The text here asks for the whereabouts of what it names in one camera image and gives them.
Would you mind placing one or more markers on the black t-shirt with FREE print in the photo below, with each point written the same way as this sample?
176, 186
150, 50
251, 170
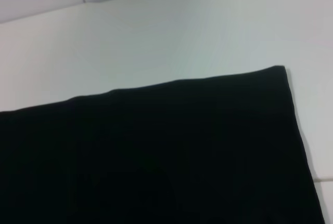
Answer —
156, 156

